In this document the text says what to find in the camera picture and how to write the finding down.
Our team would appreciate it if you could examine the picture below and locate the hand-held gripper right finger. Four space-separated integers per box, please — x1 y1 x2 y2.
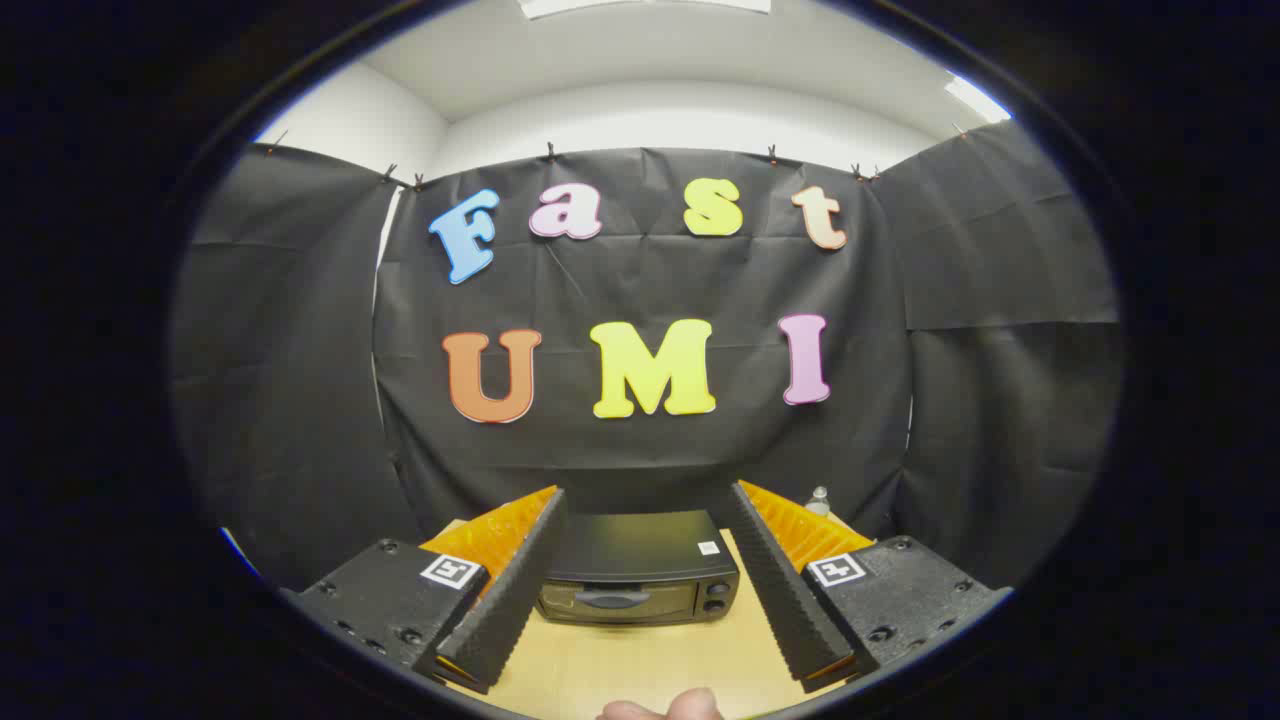
730 480 1013 693

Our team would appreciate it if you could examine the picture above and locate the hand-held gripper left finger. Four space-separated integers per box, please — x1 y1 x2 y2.
290 485 569 696

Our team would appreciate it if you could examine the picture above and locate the black toaster oven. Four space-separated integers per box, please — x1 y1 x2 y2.
535 510 741 626

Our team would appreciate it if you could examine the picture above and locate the small ceiling light panel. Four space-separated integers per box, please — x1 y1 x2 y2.
944 75 1012 124

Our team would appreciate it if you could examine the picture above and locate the long ceiling light panel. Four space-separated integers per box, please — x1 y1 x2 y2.
518 0 773 20

